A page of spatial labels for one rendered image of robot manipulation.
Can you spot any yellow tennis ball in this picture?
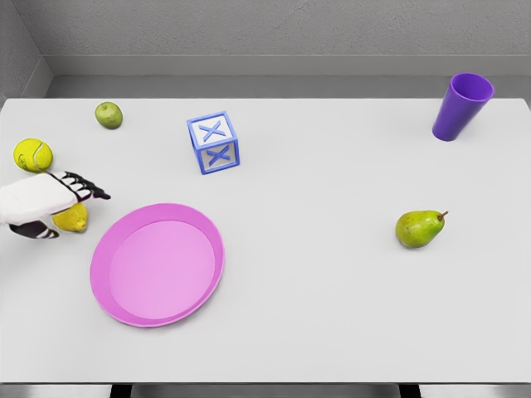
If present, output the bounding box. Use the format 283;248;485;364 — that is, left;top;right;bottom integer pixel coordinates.
12;138;55;173

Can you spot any green pear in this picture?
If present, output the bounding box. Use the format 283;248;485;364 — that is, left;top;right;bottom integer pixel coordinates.
394;210;450;250

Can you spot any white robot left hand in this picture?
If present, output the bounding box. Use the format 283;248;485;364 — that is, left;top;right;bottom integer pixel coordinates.
0;171;112;241

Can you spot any pink round plate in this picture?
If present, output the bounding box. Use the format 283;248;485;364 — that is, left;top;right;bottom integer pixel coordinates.
90;202;227;328

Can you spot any purple plastic cup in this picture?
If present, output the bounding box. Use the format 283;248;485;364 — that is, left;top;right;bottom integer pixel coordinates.
431;72;495;143

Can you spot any green apple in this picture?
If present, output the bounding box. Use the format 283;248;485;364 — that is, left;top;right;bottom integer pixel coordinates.
95;101;124;130

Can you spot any blue letter block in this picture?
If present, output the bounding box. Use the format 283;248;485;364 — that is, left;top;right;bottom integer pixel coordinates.
186;109;241;176

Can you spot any yellow lemon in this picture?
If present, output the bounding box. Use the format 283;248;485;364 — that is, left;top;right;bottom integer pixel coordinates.
51;201;90;234

